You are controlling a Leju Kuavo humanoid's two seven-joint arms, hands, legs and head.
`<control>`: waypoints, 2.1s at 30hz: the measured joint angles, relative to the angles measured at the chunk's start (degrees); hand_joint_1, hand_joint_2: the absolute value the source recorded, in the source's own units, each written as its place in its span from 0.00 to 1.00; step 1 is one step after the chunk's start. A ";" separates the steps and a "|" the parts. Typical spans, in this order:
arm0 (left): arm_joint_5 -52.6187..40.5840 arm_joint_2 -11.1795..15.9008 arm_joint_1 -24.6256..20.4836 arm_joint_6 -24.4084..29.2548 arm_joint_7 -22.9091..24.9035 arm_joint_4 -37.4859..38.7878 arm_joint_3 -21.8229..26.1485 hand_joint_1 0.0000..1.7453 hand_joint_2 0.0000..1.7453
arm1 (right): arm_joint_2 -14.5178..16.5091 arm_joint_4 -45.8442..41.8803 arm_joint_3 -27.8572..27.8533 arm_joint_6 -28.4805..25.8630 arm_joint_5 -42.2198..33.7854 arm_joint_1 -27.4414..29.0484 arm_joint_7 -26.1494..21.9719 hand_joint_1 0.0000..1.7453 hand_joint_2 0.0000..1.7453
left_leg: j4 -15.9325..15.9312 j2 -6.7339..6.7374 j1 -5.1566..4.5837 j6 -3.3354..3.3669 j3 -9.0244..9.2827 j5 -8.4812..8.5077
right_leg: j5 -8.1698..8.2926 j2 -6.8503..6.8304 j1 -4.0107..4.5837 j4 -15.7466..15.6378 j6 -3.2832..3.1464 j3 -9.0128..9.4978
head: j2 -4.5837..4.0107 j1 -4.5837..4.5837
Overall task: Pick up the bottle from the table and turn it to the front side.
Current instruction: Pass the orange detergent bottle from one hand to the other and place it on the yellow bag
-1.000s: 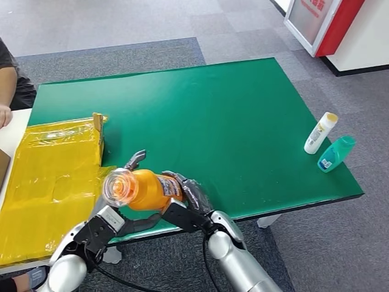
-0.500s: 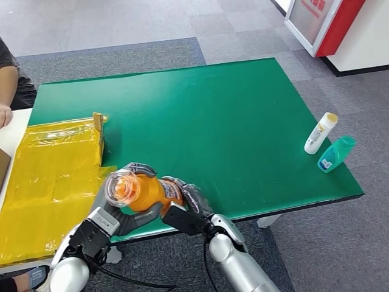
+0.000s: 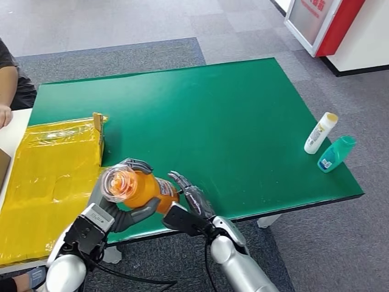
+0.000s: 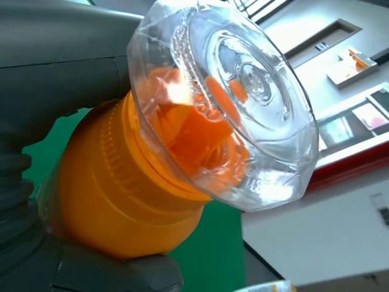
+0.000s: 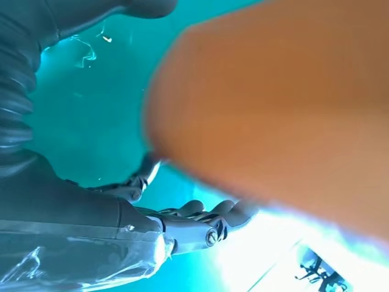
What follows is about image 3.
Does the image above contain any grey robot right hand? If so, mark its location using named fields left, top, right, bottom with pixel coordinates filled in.
left=167, top=170, right=216, bottom=220

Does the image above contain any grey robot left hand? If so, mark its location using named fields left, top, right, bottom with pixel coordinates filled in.
left=88, top=158, right=161, bottom=234

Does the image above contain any orange bottle with clear cap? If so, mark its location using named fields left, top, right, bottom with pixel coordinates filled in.
left=100, top=164, right=180, bottom=215

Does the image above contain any white bottle with yellow cap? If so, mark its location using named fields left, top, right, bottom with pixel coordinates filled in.
left=304, top=112, right=339, bottom=156

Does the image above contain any teal translucent bottle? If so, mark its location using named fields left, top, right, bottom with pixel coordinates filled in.
left=317, top=136, right=357, bottom=174

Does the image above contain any white table foot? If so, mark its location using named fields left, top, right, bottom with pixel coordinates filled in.
left=256, top=214, right=282, bottom=230
left=101, top=246, right=122, bottom=265

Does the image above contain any green table cover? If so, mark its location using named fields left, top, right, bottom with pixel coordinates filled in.
left=28, top=57, right=364, bottom=245

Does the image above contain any yellow taped cardboard box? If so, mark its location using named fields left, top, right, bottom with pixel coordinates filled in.
left=0, top=113, right=109, bottom=268

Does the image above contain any grey blue shoe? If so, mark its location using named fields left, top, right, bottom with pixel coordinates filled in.
left=26, top=266, right=47, bottom=290

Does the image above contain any brown flat board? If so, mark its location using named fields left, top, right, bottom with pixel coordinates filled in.
left=0, top=149, right=11, bottom=191

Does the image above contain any white side table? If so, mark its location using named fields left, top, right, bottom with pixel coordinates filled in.
left=0, top=108, right=33, bottom=210

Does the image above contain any person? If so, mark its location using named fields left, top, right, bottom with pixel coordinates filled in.
left=0, top=38, right=38, bottom=111

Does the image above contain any person's hand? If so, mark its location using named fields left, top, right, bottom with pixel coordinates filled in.
left=0, top=105, right=14, bottom=130

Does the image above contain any red and white sign stand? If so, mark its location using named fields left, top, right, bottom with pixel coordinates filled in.
left=284, top=0, right=365, bottom=58

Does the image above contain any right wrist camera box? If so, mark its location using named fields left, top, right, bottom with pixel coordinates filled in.
left=162, top=202, right=213, bottom=238

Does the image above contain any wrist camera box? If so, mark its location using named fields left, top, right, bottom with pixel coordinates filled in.
left=64, top=203, right=115, bottom=256
left=162, top=202, right=213, bottom=238

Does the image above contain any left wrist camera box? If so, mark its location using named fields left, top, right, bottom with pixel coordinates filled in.
left=64, top=203, right=115, bottom=256

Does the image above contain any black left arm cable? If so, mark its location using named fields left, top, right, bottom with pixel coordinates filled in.
left=81, top=249, right=179, bottom=292

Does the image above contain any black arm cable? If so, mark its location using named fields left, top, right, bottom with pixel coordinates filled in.
left=204, top=237, right=219, bottom=292
left=81, top=249, right=179, bottom=292

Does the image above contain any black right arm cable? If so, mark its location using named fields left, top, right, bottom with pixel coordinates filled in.
left=204, top=237, right=219, bottom=292

